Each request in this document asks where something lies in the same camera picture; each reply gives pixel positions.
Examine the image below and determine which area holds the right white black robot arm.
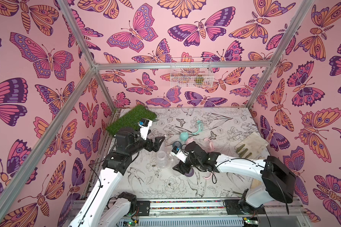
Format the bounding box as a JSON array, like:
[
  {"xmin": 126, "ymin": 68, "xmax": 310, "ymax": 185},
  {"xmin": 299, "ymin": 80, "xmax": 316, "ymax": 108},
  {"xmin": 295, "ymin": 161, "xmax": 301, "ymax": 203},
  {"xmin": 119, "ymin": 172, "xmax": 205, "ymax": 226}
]
[{"xmin": 171, "ymin": 142, "xmax": 296, "ymax": 213}]

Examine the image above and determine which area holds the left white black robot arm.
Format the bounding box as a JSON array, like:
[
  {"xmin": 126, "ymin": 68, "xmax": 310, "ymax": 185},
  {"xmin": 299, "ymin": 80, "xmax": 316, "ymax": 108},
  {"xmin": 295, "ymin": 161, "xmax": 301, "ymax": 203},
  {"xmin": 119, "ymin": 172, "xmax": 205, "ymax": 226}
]
[{"xmin": 69, "ymin": 127, "xmax": 165, "ymax": 227}]

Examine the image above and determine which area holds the dark teal nipple collar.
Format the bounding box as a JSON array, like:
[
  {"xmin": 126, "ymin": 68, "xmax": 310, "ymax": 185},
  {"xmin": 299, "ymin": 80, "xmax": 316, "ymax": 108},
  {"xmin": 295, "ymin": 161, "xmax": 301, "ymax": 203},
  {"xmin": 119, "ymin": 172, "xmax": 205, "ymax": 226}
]
[{"xmin": 172, "ymin": 141, "xmax": 182, "ymax": 150}]

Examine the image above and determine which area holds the pink bottle cap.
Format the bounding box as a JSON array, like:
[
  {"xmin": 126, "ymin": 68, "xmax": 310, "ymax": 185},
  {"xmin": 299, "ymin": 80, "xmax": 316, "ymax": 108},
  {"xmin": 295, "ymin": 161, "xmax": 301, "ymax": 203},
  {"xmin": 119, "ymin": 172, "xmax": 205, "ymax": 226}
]
[{"xmin": 186, "ymin": 138, "xmax": 195, "ymax": 145}]

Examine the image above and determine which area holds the green artificial grass mat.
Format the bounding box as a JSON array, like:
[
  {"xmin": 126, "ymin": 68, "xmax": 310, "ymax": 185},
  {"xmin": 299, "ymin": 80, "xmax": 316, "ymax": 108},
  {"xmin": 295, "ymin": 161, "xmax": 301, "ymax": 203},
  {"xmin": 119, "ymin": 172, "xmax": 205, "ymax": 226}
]
[{"xmin": 106, "ymin": 105, "xmax": 157, "ymax": 136}]

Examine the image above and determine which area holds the teal bottle cap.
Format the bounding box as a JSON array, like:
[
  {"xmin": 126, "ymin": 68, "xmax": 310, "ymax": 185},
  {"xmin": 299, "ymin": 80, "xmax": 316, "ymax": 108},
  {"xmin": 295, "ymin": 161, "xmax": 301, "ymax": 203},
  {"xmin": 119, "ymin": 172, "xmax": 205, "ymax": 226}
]
[{"xmin": 180, "ymin": 132, "xmax": 189, "ymax": 142}]

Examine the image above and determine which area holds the beige work glove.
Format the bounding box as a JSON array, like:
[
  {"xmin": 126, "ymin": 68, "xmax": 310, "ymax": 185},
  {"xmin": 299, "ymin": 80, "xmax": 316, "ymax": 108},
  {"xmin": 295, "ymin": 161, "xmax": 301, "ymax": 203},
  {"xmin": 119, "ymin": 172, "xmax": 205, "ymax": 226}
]
[{"xmin": 235, "ymin": 132, "xmax": 269, "ymax": 159}]

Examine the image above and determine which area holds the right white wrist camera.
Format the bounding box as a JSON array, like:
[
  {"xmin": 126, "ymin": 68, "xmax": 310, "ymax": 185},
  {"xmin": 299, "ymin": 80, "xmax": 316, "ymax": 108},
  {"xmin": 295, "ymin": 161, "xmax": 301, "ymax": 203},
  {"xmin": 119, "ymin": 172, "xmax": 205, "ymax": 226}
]
[{"xmin": 170, "ymin": 146, "xmax": 188, "ymax": 163}]

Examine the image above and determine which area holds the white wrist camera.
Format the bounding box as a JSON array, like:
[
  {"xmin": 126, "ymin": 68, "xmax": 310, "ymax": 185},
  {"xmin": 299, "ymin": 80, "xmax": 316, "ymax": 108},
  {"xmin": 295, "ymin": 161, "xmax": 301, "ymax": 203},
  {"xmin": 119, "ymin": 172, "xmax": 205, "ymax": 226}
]
[
  {"xmin": 138, "ymin": 118, "xmax": 153, "ymax": 140},
  {"xmin": 170, "ymin": 146, "xmax": 188, "ymax": 163}
]

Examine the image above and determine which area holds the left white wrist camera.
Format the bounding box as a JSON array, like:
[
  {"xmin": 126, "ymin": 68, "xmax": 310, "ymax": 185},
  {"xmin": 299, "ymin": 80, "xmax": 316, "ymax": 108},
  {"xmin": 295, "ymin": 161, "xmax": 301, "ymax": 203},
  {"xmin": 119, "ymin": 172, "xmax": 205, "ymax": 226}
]
[{"xmin": 138, "ymin": 118, "xmax": 153, "ymax": 140}]

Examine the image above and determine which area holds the teal bottle handle ring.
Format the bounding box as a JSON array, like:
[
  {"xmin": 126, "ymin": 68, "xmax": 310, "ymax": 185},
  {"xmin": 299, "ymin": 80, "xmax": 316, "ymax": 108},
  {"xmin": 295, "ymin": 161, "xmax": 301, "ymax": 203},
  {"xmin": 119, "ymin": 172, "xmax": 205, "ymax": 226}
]
[{"xmin": 192, "ymin": 120, "xmax": 204, "ymax": 136}]

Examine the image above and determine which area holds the white wire basket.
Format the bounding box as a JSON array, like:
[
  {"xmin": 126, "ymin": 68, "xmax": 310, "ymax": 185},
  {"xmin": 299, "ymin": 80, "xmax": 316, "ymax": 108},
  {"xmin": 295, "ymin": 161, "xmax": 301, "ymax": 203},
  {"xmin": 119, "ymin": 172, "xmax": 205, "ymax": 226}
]
[{"xmin": 169, "ymin": 58, "xmax": 214, "ymax": 89}]

